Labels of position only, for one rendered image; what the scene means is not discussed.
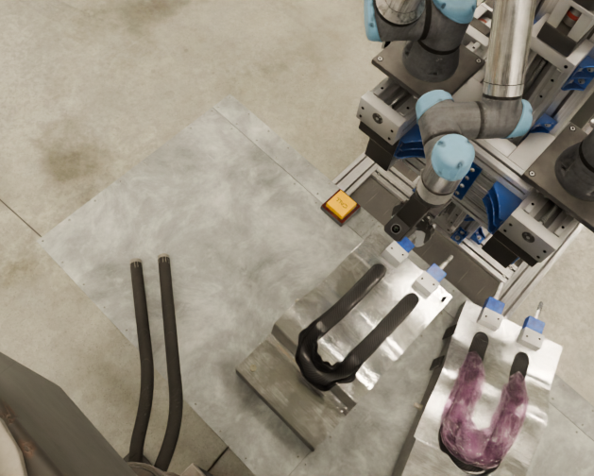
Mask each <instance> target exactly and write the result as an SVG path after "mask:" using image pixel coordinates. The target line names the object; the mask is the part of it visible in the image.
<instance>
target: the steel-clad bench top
mask: <svg viewBox="0 0 594 476"><path fill-rule="evenodd" d="M339 189H340V188H339V187H338V186H337V185H336V184H334V183H333V182H332V181H331V180H330V179H329V178H327V177H326V176H325V175H324V174H323V173H321V172H320V171H319V170H318V169H317V168H316V167H314V166H313V165H312V164H311V163H310V162H309V161H307V160H306V159H305V158H304V157H303V156H301V155H300V154H299V153H298V152H297V151H296V150H294V148H293V147H291V146H290V145H289V144H287V143H286V142H285V141H284V140H283V139H282V138H281V137H280V136H279V135H278V134H277V133H276V132H274V131H273V130H272V129H271V128H270V127H268V126H267V125H266V124H265V123H264V122H263V121H261V120H260V119H259V118H258V117H257V116H256V115H254V114H253V113H252V112H251V111H250V110H248V109H247V108H246V107H245V106H244V105H243V104H241V103H240V102H239V101H238V100H237V99H236V98H234V97H233V96H232V95H231V94H229V95H228V96H226V97H225V98H224V99H222V100H221V101H220V102H218V103H217V104H216V105H214V106H213V107H212V108H211V109H209V110H208V111H206V112H205V113H204V114H202V115H201V116H200V117H198V118H197V119H196V120H194V121H193V123H191V124H190V125H189V126H188V127H186V128H185V129H183V130H182V131H181V132H179V133H178V134H177V135H175V136H174V137H173V138H171V139H170V140H169V141H167V142H166V143H165V144H163V145H162V146H161V147H159V148H158V149H157V150H155V151H154V152H153V153H151V154H150V155H149V156H147V157H146V158H145V159H143V160H142V161H141V162H139V163H138V164H137V165H135V166H134V167H133V168H131V169H130V170H129V171H127V172H126V173H125V174H124V175H123V176H122V177H120V178H119V179H118V180H116V181H115V182H114V183H112V184H111V185H110V186H108V187H107V188H106V189H104V190H103V191H102V192H100V193H99V194H98V195H96V196H95V197H94V198H92V199H91V200H90V201H88V202H87V203H86V204H84V205H83V206H82V207H80V208H79V209H78V210H76V211H75V212H74V213H72V214H71V215H70V216H68V217H67V218H66V219H64V220H63V221H62V222H60V223H59V224H58V225H56V226H55V227H54V228H52V229H51V230H50V231H48V232H47V233H46V234H45V235H44V236H43V237H41V238H40V239H39V240H37V242H38V243H39V245H40V246H41V247H42V248H43V249H44V250H45V251H46V252H47V253H48V254H49V255H50V256H51V257H52V259H53V260H54V261H55V262H56V263H57V264H58V265H59V266H60V267H61V268H62V269H63V270H64V271H65V273H66V274H67V275H68V276H69V277H70V278H71V279H72V280H73V281H74V282H75V283H76V284H77V285H78V287H79V288H80V289H81V290H82V291H83V292H84V293H85V294H86V295H87V296H88V297H89V298H90V299H91V300H92V302H93V303H94V304H95V305H96V306H97V307H98V308H99V309H100V310H101V311H102V312H103V313H104V314H105V316H106V317H107V318H108V319H109V320H110V321H111V322H112V323H113V324H114V325H115V326H116V327H117V328H118V330H119V331H120V332H121V333H122V334H123V335H124V336H125V337H126V338H127V339H128V340H129V341H130V342H131V344H132V345H133V346H134V347H135V348H136V349H137V350H139V344H138V335H137V326H136V317H135V309H134V299H133V291H132V282H131V273H130V263H129V261H130V260H131V259H134V258H138V259H141V261H142V268H143V275H144V290H145V298H146V307H147V314H148V322H149V330H150V338H151V346H152V354H153V364H154V367H155V368H156V369H157V370H158V372H159V373H160V374H161V375H162V376H163V377H164V378H165V379H166V380H167V381H168V376H167V364H166V353H165V342H164V330H163V319H162V307H161V286H160V274H159V263H158V256H159V255H160V254H162V253H166V254H168V255H169V259H170V267H171V277H172V286H173V297H174V306H175V316H176V325H177V335H178V354H179V363H180V373H181V382H182V395H183V399H184V400H185V401H186V402H187V403H188V404H189V405H190V406H191V407H192V408H193V409H194V410H195V411H196V413H197V414H198V415H199V416H200V417H201V418H202V419H203V420H204V421H205V422H206V423H207V424H208V425H209V426H210V428H211V429H212V430H213V431H214V432H215V433H216V434H217V435H218V436H219V437H220V438H221V439H222V440H223V442H224V443H225V444H226V445H227V446H228V447H229V448H230V449H231V450H232V451H233V452H234V453H235V454H236V456H237V457H238V458H239V459H240V460H241V461H242V462H243V463H244V464H245V465H246V466H247V467H248V468H249V470H250V471H251V472H252V473H253V474H254V475H255V476H288V475H289V474H290V473H291V472H292V473H291V474H290V475H289V476H392V473H393V471H394V468H395V466H396V463H397V461H398V459H399V456H400V453H401V451H402V448H403V446H404V443H405V441H406V438H407V436H408V433H409V432H410V429H411V427H412V424H413V422H414V419H415V417H416V413H417V408H415V407H414V403H415V402H416V403H418V404H420V403H421V401H422V399H423V396H424V394H425V391H426V389H427V386H428V384H429V381H430V379H431V376H432V374H433V371H434V369H433V370H430V367H431V365H432V362H433V359H436V358H438V357H439V356H440V354H441V351H442V349H443V347H444V345H445V342H446V340H447V338H446V339H442V338H443V336H444V334H445V331H446V329H447V328H449V327H451V326H452V323H453V321H454V318H455V316H456V314H457V312H458V309H459V307H460V306H461V305H462V304H463V303H464V302H465V301H466V300H468V301H470V302H472V301H471V300H469V299H468V298H467V297H466V296H465V295H464V294H462V293H461V292H460V291H459V290H458V289H457V288H455V287H454V286H453V285H452V284H451V283H450V282H448V281H447V280H446V279H445V278H444V279H443V280H441V281H440V282H439V283H440V284H439V285H440V286H441V287H442V288H443V289H444V290H446V291H447V292H448V293H449V294H450V295H451V296H452V299H451V300H450V301H449V302H448V303H447V304H446V305H445V307H444V308H443V309H442V310H441V311H440V312H439V313H438V314H437V315H436V317H435V318H434V319H433V320H432V321H431V322H430V323H429V324H428V326H427V327H426V328H425V329H424V330H423V331H422V332H421V333H420V334H419V336H418V337H417V338H416V339H415V340H414V341H413V342H412V343H411V345H410V346H409V347H408V348H407V349H406V350H405V351H403V352H402V354H401V355H400V356H399V357H398V359H397V360H396V361H395V362H394V363H393V364H392V365H391V366H390V367H389V368H388V370H387V371H386V372H385V373H384V374H383V375H382V377H381V378H380V379H379V380H378V381H377V382H376V383H375V385H374V386H373V387H372V388H371V389H370V390H369V391H368V392H367V393H366V395H365V396H364V397H363V398H362V399H361V400H360V401H359V402H358V404H357V405H356V406H355V407H354V408H353V409H352V410H351V411H350V412H349V413H348V414H347V415H346V416H345V417H344V418H343V419H342V421H341V422H340V423H339V424H338V425H337V426H336V427H335V428H334V429H333V431H332V432H331V433H330V434H329V435H328V436H327V437H326V438H325V440H324V441H323V442H322V443H321V444H320V445H319V446H318V447H317V449H316V450H314V451H311V450H310V449H309V448H308V447H307V446H306V445H305V444H304V443H303V442H302V441H301V440H300V439H299V438H298V437H297V436H296V435H295V434H294V433H293V431H292V430H291V429H290V428H289V427H288V426H287V425H286V424H285V423H284V422H283V421H282V420H281V419H280V418H279V417H278V416H277V415H276V414H275V413H274V412H273V411H272V410H271V409H270V408H269V407H268V406H267V405H266V404H265V403H264V402H263V401H262V400H261V399H260V398H259V397H258V396H257V395H256V394H255V393H254V392H253V391H252V389H251V388H250V387H249V386H248V385H247V384H246V383H245V382H244V381H243V380H242V379H241V378H240V377H239V376H238V375H237V374H236V370H235V368H236V367H237V366H238V365H239V364H240V363H242V362H243V361H244V359H245V358H246V357H247V356H248V355H249V354H250V353H251V352H252V351H253V350H254V349H255V348H256V347H257V346H259V345H260V344H261V343H262V342H263V341H264V340H265V339H266V338H267V336H268V335H269V334H270V333H271V332H272V329H273V326H274V323H275V322H276V321H277V320H278V319H279V318H280V317H281V316H282V315H283V314H284V313H285V312H286V311H287V310H288V309H289V308H290V307H292V306H293V305H294V304H295V300H296V299H297V298H298V299H301V298H303V297H304V296H305V295H307V294H308V293H309V292H310V291H312V290H313V289H314V288H315V287H316V286H317V285H318V284H319V283H320V282H321V281H323V280H324V279H325V278H326V277H327V276H328V275H329V274H330V273H331V272H332V271H333V270H334V269H335V268H336V267H337V266H338V265H339V264H340V263H341V262H342V261H343V260H344V259H345V258H346V257H347V256H348V255H349V254H350V253H351V252H352V251H353V250H354V249H355V248H356V247H357V246H358V245H359V244H360V243H361V242H362V241H363V240H364V239H365V238H366V237H367V236H368V235H369V234H370V233H371V232H372V231H373V230H376V231H377V232H378V233H379V234H380V235H382V236H383V237H384V238H385V239H386V240H387V241H389V242H390V243H391V244H392V243H393V242H394V241H395V240H393V239H392V238H391V237H390V236H389V235H388V234H387V233H386V232H385V231H384V225H382V224H381V223H380V222H379V221H378V220H377V219H375V218H374V217H373V216H372V215H371V214H370V213H368V212H367V211H366V210H365V209H364V208H362V207H361V208H360V210H359V211H358V212H356V213H355V214H354V215H353V216H352V217H351V218H350V219H349V220H348V221H347V222H346V223H345V224H344V225H343V226H342V227H340V226H339V225H338V224H337V223H335V222H334V221H333V220H332V219H331V218H330V217H329V216H328V215H326V214H325V213H324V212H323V211H322V210H321V209H320V207H321V205H322V204H323V203H324V202H326V201H327V200H328V199H329V198H330V197H331V196H332V195H333V194H334V193H335V192H337V191H338V190H339ZM472 303H473V302H472ZM308 453H309V454H308ZM307 454H308V455H307ZM306 455H307V456H306ZM305 456H306V457H305ZM304 457H305V458H304ZM299 463H300V464H299ZM298 464H299V465H298ZM297 465H298V466H297ZM526 476H594V406H593V405H592V404H591V403H589V402H588V401H587V400H586V399H585V398H583V397H582V396H581V395H580V394H579V393H578V392H576V391H575V390H574V389H573V388H572V387H571V386H569V385H568V384H567V383H566V382H565V381H563V380H562V379H561V378H560V377H559V376H558V375H556V374H555V373H554V376H553V379H552V385H551V389H550V399H549V414H548V420H547V424H546V427H545V430H544V433H543V434H542V437H541V439H540V442H539V444H538V447H537V449H536V451H535V455H534V457H533V460H532V462H531V464H530V466H529V469H528V471H527V474H526Z"/></svg>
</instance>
